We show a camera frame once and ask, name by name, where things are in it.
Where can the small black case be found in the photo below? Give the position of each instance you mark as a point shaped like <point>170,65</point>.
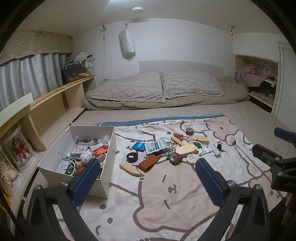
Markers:
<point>157,153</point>

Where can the round ceiling lamp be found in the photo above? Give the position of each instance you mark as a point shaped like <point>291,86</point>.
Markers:
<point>137,8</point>

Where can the blue plastic packet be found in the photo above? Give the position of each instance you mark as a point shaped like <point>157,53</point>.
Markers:
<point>138,145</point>

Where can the white doll in clear case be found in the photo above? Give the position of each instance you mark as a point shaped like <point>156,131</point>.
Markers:
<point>7,176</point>

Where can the white knit ball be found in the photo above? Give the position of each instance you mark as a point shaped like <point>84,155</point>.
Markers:
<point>85,158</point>

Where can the beige cartoon valance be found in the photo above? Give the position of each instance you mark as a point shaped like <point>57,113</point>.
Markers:
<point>34,42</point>

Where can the black bag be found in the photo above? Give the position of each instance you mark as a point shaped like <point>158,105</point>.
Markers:
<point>72,71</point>

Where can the pink clothes pile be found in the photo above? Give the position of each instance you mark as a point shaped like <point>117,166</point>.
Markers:
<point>256,74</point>

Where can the white headboard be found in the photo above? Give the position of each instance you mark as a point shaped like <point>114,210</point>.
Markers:
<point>180,66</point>

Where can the white foam board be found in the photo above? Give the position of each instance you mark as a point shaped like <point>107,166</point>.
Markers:
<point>17,102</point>

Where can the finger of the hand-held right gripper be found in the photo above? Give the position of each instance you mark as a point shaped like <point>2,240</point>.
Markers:
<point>266,155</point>
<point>283,134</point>

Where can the white hanging bag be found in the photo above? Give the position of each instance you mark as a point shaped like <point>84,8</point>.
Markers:
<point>126,42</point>

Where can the white louvered door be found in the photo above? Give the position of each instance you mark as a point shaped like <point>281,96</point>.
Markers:
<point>288,81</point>

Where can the grey folded cloth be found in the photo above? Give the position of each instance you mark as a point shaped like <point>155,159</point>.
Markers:
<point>87,104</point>

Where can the white tissue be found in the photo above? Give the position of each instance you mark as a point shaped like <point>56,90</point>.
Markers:
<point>106,139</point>

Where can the boat-shaped wooden piece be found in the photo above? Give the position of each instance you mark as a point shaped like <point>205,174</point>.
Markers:
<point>130,170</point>

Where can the round cream tin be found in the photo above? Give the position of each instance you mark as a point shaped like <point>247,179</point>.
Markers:
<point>192,159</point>

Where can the large rounded wooden block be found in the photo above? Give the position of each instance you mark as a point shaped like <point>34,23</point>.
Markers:
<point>185,149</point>

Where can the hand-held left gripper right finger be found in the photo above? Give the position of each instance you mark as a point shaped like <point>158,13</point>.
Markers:
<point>210,184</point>

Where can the beige fleece duvet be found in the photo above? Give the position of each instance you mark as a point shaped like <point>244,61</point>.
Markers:
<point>233,91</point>

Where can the grey curtain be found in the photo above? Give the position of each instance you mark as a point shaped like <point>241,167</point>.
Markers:
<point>34,74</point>

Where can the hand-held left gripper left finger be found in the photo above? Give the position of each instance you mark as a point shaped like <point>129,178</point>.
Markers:
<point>84,185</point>

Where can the teddy bear in clear case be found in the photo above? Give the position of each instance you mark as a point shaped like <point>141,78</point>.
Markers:
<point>19,148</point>

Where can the metal back scratcher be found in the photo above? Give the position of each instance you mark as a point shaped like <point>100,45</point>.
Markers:
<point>233,141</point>

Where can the small white card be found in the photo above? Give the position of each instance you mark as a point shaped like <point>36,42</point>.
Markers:
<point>219,148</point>

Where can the small oval wooden block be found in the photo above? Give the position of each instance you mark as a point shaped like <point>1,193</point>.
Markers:
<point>201,139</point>

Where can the purple flat box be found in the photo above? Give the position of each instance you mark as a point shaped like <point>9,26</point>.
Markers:
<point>141,159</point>

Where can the white phone case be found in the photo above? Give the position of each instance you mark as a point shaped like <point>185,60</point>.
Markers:
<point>207,149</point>

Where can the brown tape roll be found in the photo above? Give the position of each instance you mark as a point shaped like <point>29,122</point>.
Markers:
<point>174,158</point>
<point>190,131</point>

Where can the wooden shelf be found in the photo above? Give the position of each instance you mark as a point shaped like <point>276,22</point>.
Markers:
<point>53,107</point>

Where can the black round jar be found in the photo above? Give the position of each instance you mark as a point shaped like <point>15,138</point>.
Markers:
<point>131,157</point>

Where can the white cap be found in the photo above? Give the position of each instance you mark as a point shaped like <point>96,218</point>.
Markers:
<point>81,55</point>

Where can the beige quilted pillow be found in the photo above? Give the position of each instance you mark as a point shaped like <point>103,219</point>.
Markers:
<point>192,83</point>
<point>129,88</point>

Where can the white paper packet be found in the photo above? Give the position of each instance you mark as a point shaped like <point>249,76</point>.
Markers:
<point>62,165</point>

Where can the white and blue foil pouch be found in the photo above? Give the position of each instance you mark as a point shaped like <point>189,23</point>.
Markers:
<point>155,146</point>

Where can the long wooden stick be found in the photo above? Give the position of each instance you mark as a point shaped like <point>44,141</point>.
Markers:
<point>178,140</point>

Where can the pale green flower bunch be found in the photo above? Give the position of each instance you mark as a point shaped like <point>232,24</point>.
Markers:
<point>89,62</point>

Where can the clear nail tip box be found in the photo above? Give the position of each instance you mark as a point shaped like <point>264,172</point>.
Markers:
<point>79,148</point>

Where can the white cardboard box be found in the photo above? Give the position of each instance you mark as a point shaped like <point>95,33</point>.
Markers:
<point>109,166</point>

